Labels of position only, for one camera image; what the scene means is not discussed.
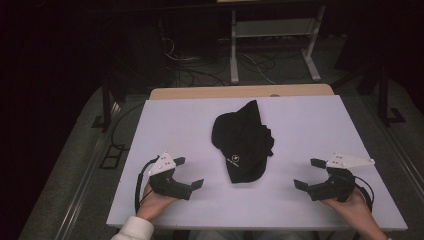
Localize black metal stand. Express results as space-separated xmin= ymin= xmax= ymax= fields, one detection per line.
xmin=333 ymin=61 xmax=407 ymax=127
xmin=91 ymin=74 xmax=129 ymax=133

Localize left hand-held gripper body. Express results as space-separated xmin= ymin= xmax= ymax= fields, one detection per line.
xmin=147 ymin=152 xmax=193 ymax=201

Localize black garment with white logo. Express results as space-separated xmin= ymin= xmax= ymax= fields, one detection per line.
xmin=210 ymin=99 xmax=275 ymax=184

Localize person's right hand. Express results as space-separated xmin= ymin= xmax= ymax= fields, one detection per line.
xmin=321 ymin=187 xmax=376 ymax=231

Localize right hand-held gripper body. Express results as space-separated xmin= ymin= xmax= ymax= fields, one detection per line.
xmin=307 ymin=152 xmax=376 ymax=203

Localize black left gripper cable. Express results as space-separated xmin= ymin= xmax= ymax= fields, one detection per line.
xmin=134 ymin=155 xmax=160 ymax=214

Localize person's left hand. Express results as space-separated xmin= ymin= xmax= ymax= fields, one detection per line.
xmin=136 ymin=183 xmax=178 ymax=221

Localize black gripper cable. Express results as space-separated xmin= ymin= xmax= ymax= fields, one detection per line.
xmin=353 ymin=175 xmax=375 ymax=213
xmin=134 ymin=155 xmax=160 ymax=214

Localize white metal stand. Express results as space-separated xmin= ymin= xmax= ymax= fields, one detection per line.
xmin=229 ymin=4 xmax=327 ymax=85

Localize black floor frame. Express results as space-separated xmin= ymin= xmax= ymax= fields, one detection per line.
xmin=99 ymin=143 xmax=126 ymax=170

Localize light wooden table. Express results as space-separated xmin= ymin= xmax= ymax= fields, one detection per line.
xmin=148 ymin=83 xmax=335 ymax=101

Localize bundle of floor cables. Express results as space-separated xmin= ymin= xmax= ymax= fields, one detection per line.
xmin=162 ymin=36 xmax=278 ymax=88

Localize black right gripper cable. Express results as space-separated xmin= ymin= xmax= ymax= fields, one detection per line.
xmin=353 ymin=175 xmax=375 ymax=213

